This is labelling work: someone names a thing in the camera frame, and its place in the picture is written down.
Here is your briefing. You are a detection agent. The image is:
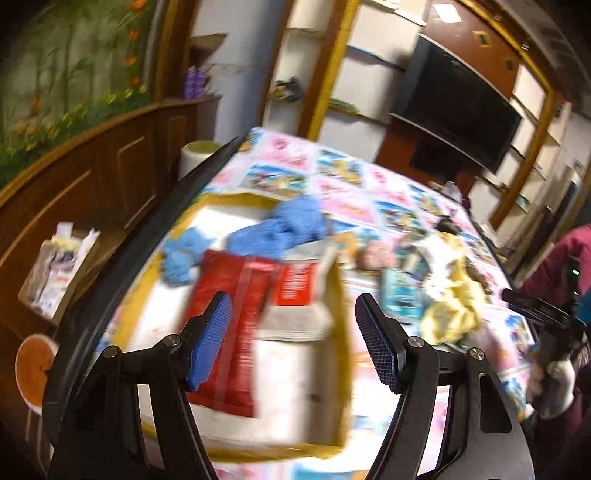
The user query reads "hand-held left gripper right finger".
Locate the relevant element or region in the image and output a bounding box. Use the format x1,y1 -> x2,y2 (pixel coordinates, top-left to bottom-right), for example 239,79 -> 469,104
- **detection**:
355,292 -> 536,480

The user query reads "black table rim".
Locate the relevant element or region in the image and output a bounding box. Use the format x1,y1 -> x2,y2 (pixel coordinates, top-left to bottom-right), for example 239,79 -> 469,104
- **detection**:
41,134 -> 252,462

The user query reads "printed tablecloth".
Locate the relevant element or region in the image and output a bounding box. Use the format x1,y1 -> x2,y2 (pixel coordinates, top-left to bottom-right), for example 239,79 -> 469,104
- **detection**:
99,127 -> 539,480

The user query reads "person's right hand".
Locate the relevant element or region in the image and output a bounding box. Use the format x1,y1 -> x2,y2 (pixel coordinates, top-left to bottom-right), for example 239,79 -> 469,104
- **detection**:
529,360 -> 578,418

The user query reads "small blue towel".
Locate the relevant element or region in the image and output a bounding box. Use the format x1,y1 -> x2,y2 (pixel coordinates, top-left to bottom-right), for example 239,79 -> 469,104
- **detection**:
161,228 -> 215,287

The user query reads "yellow cloth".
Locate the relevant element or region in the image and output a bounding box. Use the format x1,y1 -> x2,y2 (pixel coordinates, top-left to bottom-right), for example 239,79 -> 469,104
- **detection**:
418,231 -> 490,344

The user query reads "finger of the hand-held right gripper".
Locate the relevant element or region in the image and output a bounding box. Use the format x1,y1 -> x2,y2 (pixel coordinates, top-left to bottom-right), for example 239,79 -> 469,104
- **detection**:
501,288 -> 571,328

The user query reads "white standing air conditioner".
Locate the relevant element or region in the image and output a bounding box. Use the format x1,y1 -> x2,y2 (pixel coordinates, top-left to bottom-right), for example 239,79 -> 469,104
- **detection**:
554,164 -> 585,222

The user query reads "red snack packet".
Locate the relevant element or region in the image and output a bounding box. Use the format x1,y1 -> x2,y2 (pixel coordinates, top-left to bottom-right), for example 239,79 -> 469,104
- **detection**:
182,249 -> 282,418

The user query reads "large blue towel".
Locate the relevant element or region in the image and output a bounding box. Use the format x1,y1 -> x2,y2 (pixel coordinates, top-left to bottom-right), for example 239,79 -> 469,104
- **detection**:
226,196 -> 331,261

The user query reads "black television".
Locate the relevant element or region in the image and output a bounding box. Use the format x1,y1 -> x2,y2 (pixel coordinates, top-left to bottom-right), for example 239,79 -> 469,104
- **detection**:
390,34 -> 522,174

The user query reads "pink plush cloth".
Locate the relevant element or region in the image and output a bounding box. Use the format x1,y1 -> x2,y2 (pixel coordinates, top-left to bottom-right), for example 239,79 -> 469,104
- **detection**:
360,242 -> 398,271

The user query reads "teal packet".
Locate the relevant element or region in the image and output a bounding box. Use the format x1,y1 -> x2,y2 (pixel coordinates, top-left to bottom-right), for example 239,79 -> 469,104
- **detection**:
381,268 -> 423,324

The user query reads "white shelf unit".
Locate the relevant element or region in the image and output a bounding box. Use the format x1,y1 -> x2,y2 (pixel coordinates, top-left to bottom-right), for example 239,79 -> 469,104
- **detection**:
265,0 -> 430,148

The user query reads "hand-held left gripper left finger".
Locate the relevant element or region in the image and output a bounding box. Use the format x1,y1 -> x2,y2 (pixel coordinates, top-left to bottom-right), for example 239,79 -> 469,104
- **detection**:
48,292 -> 233,480

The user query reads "yellow-edged cardboard box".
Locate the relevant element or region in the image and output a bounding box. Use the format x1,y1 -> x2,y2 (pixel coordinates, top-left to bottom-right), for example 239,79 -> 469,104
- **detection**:
115,191 -> 356,462

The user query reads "white cloth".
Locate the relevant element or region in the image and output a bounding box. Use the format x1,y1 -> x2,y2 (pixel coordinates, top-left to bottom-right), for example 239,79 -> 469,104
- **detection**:
416,233 -> 453,296

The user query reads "white packet with red label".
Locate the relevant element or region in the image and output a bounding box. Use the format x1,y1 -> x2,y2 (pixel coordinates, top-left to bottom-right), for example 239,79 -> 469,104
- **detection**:
256,244 -> 340,342

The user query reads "cardboard box of supplies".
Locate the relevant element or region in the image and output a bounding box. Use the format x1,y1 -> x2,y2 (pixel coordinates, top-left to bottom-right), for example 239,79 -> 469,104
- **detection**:
17,222 -> 102,326

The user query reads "cardboard piece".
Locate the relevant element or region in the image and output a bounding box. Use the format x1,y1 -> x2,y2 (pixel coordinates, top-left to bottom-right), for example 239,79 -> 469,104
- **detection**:
191,34 -> 227,51

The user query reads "person's right forearm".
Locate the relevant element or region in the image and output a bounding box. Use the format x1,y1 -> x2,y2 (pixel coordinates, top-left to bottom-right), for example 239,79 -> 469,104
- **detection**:
566,383 -> 591,435

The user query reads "round stool with orange seat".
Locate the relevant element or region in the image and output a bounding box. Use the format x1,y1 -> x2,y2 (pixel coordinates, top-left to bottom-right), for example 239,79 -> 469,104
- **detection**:
15,333 -> 58,411

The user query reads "black and yellow device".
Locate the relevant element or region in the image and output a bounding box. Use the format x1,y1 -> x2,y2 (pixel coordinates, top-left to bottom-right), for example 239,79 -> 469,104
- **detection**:
272,76 -> 303,102

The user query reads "brown wall cabinet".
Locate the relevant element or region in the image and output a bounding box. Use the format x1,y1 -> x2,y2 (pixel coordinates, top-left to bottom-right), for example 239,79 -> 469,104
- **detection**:
425,0 -> 555,97

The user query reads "white cylindrical bin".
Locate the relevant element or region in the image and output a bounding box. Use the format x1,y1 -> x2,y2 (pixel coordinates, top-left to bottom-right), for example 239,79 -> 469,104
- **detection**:
178,141 -> 222,178

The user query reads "flower wall mural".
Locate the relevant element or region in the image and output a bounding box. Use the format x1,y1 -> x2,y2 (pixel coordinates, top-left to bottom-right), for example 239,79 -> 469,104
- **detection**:
0,0 -> 162,185

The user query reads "wooden cabinet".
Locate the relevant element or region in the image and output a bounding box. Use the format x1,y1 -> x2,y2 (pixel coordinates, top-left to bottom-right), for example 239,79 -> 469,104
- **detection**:
0,95 -> 225,462

